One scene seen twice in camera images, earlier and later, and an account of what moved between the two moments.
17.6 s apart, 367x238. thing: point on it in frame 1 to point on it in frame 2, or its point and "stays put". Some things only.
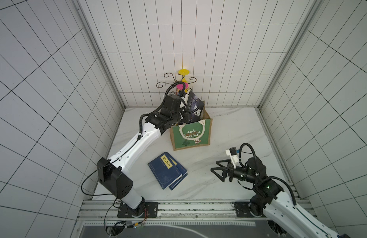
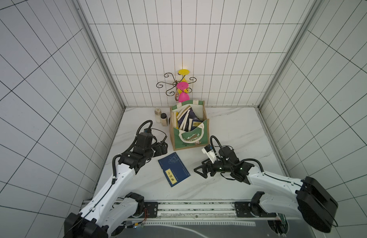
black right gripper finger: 224,173 to 205,171
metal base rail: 200,212 stays put
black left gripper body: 177,116 to 157,149
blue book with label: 164,170 to 195,123
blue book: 182,170 stays put
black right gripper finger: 228,160 to 209,163
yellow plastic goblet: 184,72 stays put
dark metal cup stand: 178,87 stays put
